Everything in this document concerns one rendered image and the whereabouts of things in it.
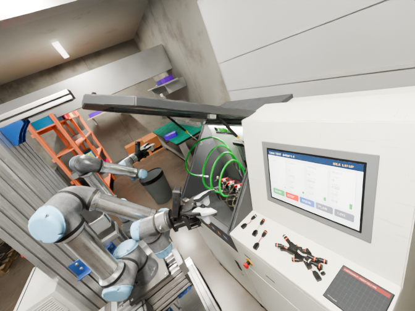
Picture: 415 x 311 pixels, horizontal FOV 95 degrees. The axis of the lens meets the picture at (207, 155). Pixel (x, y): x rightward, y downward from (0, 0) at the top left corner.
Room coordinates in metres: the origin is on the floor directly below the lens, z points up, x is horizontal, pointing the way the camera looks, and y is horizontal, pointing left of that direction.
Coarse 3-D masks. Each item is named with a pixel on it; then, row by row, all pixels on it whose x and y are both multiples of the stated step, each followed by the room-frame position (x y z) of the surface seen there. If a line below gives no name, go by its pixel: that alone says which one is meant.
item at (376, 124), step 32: (384, 96) 0.60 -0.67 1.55; (256, 128) 0.91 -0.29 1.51; (288, 128) 0.74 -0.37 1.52; (320, 128) 0.62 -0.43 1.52; (352, 128) 0.53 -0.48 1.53; (384, 128) 0.46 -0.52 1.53; (256, 160) 0.91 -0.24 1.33; (384, 160) 0.44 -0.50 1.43; (256, 192) 0.91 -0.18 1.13; (384, 192) 0.42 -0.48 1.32; (288, 224) 0.71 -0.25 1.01; (320, 224) 0.58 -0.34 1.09; (384, 224) 0.40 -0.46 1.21; (256, 256) 0.66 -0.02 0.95; (352, 256) 0.46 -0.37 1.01; (384, 256) 0.38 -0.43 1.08; (256, 288) 0.83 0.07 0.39; (288, 288) 0.51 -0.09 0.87
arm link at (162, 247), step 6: (162, 234) 0.61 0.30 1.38; (168, 234) 0.64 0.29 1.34; (156, 240) 0.58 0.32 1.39; (162, 240) 0.59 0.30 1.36; (168, 240) 0.62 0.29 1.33; (150, 246) 0.58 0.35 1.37; (156, 246) 0.58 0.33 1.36; (162, 246) 0.59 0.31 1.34; (168, 246) 0.60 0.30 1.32; (156, 252) 0.58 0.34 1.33; (162, 252) 0.58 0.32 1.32; (168, 252) 0.59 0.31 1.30; (162, 258) 0.58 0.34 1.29
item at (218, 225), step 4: (184, 200) 1.41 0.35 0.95; (212, 216) 1.08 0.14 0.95; (212, 220) 1.04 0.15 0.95; (216, 220) 1.02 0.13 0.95; (204, 224) 1.19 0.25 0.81; (212, 224) 1.02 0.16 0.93; (216, 224) 0.99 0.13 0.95; (220, 224) 0.97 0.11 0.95; (224, 224) 0.96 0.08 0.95; (212, 228) 1.07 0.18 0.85; (216, 228) 1.00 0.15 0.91; (220, 228) 0.94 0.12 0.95; (224, 228) 0.93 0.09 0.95; (216, 232) 1.03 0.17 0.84; (220, 232) 0.96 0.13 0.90; (224, 232) 0.90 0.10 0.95; (220, 236) 1.00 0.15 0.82; (224, 240) 0.96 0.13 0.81; (228, 240) 0.89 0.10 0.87; (228, 244) 0.93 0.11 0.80
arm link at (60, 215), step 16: (64, 192) 0.71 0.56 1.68; (48, 208) 0.62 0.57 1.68; (64, 208) 0.63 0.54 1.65; (80, 208) 0.69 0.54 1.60; (32, 224) 0.58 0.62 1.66; (48, 224) 0.58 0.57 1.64; (64, 224) 0.59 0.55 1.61; (80, 224) 0.63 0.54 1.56; (48, 240) 0.57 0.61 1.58; (64, 240) 0.64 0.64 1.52; (80, 240) 0.61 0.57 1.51; (96, 240) 0.65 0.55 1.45; (80, 256) 0.60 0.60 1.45; (96, 256) 0.61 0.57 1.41; (112, 256) 0.66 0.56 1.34; (96, 272) 0.60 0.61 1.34; (112, 272) 0.61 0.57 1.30; (128, 272) 0.64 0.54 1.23; (112, 288) 0.58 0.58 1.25; (128, 288) 0.59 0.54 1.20
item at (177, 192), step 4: (176, 188) 0.60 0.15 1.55; (180, 188) 0.61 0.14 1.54; (172, 192) 0.60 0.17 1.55; (176, 192) 0.58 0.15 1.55; (180, 192) 0.59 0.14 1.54; (172, 196) 0.60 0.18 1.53; (176, 196) 0.58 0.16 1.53; (180, 196) 0.59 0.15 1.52; (172, 200) 0.58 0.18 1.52; (176, 200) 0.58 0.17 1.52; (180, 200) 0.62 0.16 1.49; (172, 204) 0.58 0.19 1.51; (176, 204) 0.58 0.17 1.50; (172, 208) 0.58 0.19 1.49; (176, 208) 0.58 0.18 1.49; (172, 212) 0.58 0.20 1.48; (176, 212) 0.58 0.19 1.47; (172, 216) 0.58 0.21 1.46; (176, 216) 0.58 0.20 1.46
